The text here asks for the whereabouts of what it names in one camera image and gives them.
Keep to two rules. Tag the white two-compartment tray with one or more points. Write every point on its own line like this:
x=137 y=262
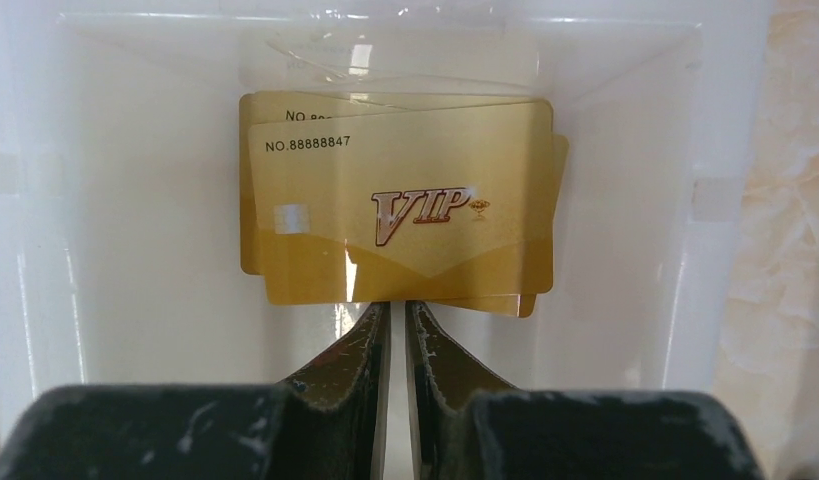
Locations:
x=119 y=188

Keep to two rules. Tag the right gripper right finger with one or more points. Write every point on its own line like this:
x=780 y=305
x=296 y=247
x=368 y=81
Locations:
x=443 y=377

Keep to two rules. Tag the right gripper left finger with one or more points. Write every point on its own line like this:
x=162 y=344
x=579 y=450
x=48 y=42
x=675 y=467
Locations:
x=333 y=422

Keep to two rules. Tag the gold card in tray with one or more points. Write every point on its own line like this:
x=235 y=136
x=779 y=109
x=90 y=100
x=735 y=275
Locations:
x=249 y=248

